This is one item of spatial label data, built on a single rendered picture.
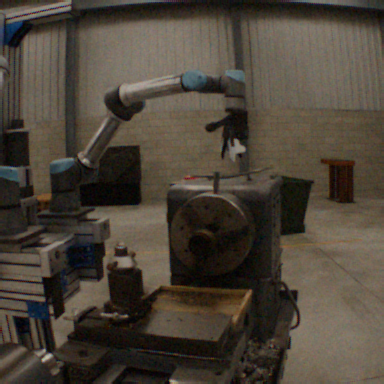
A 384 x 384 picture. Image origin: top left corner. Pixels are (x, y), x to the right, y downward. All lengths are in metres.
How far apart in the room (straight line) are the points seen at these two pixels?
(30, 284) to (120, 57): 10.94
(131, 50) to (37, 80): 2.99
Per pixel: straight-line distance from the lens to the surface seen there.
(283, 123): 11.92
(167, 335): 1.03
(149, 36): 12.16
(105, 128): 1.85
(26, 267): 1.40
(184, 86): 1.52
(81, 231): 1.82
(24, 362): 0.61
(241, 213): 1.54
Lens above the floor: 1.42
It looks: 6 degrees down
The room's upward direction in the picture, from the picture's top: 2 degrees counter-clockwise
